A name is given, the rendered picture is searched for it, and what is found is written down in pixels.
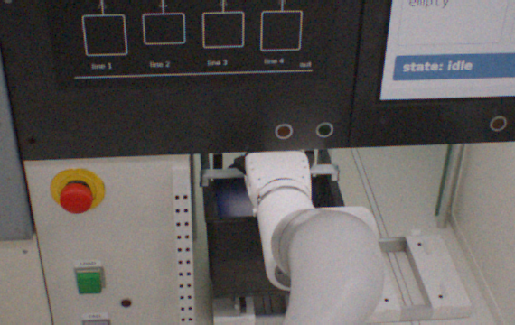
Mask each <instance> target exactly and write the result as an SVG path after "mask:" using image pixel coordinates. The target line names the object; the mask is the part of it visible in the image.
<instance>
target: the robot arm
mask: <svg viewBox="0 0 515 325"><path fill-rule="evenodd" d="M314 163H315V155H314V154H310V153H303V151H301V150H291V151H282V152H246V153H245V154H244V155H241V156H240V157H238V158H235V159H234V166H235V167H237V168H238V169H239V170H240V171H241V172H242V173H243V174H244V178H245V183H246V187H247V191H248V194H249V197H250V199H251V201H252V203H253V206H254V209H253V214H254V217H257V220H258V226H259V232H260V239H261V245H262V251H263V257H265V263H266V269H267V277H268V279H269V280H270V282H271V283H272V284H273V285H275V286H276V287H279V289H282V290H285V291H290V298H289V303H288V307H287V311H286V315H285V317H284V319H283V321H282V324H281V325H363V323H364V322H366V321H367V320H368V319H369V318H370V316H371V315H372V313H373V312H374V311H375V310H376V308H377V305H378V303H379V299H380V296H382V293H383V287H384V277H385V272H384V262H383V257H382V252H381V248H380V246H379V244H378V230H377V226H376V223H375V219H374V217H373V216H372V215H371V213H370V212H369V211H368V210H367V209H365V208H363V207H342V208H324V209H315V208H314V206H313V202H312V201H311V182H310V173H309V170H310V168H311V167H313V165H314Z"/></svg>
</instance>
